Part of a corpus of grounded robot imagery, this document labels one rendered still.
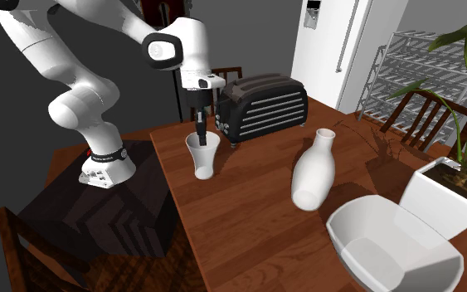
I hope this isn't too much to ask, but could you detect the brown wooden chair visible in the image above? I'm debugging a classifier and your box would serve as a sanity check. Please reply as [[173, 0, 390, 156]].
[[379, 89, 467, 161], [188, 66, 244, 123], [0, 205, 94, 292]]

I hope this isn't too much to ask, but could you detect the brown wooden table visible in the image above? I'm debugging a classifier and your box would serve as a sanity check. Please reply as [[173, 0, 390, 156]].
[[149, 95, 467, 292]]

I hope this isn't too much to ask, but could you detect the grey wire shelf rack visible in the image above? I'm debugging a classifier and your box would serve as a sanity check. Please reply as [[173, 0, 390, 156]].
[[355, 29, 467, 148]]

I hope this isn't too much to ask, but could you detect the white bowl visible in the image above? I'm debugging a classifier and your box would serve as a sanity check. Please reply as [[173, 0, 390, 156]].
[[325, 194, 466, 292]]

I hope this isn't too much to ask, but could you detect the white bottle vase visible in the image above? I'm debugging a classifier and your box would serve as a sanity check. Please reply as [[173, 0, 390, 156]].
[[290, 128, 337, 212]]

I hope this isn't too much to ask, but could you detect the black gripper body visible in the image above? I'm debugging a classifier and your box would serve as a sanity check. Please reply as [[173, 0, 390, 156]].
[[184, 88, 214, 110]]

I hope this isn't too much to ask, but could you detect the white flared cup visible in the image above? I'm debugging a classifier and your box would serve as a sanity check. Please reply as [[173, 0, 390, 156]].
[[184, 130, 221, 182]]

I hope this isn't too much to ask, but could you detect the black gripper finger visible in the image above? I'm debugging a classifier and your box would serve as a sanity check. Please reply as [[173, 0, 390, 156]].
[[194, 106, 208, 147]]

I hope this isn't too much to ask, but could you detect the white refrigerator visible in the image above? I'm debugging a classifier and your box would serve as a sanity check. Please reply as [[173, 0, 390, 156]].
[[289, 0, 411, 115]]

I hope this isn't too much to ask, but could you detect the dark robot stand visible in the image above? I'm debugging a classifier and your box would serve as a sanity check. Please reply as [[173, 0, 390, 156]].
[[16, 139, 180, 260]]

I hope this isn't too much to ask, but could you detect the black toaster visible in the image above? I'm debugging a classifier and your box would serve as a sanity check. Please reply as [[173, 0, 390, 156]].
[[214, 73, 309, 148]]

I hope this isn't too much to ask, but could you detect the green plant in white pot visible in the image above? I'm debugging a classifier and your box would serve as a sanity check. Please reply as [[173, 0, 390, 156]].
[[387, 22, 467, 241]]

